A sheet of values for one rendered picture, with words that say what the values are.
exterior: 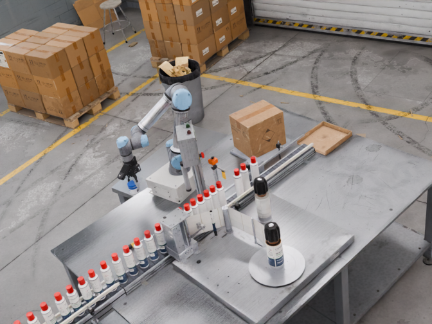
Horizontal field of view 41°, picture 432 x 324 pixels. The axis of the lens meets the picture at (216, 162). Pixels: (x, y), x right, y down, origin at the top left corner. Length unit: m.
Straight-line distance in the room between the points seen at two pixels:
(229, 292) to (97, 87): 4.34
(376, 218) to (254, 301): 0.94
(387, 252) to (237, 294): 1.45
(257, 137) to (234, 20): 3.95
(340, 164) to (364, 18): 3.87
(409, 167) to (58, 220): 3.12
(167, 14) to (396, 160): 4.08
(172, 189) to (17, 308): 1.69
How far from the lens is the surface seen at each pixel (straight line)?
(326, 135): 4.21
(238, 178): 3.55
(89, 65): 6.85
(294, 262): 3.16
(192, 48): 7.19
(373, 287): 3.94
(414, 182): 3.78
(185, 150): 3.23
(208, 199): 3.42
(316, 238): 3.31
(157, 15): 7.36
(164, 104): 3.63
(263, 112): 4.01
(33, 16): 9.08
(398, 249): 4.19
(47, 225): 5.42
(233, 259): 3.24
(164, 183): 3.79
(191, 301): 3.15
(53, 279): 4.85
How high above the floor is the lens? 3.14
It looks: 34 degrees down
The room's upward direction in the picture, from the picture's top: 11 degrees counter-clockwise
